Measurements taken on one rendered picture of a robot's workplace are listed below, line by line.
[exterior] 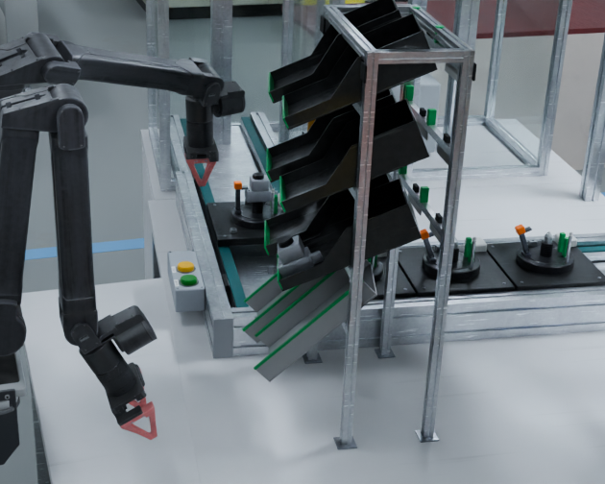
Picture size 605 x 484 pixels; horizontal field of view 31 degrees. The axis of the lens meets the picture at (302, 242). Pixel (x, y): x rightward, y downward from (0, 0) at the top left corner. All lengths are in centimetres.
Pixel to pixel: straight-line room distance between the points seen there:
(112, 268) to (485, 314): 251
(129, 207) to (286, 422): 324
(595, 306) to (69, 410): 125
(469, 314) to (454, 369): 15
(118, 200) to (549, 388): 338
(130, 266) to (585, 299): 259
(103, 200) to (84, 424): 329
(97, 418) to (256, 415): 32
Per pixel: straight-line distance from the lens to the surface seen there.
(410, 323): 254
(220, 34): 346
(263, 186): 284
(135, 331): 191
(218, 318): 243
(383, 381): 242
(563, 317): 268
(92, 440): 224
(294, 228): 226
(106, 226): 521
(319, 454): 219
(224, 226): 285
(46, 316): 268
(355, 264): 201
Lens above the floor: 215
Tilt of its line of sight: 25 degrees down
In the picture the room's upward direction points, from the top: 2 degrees clockwise
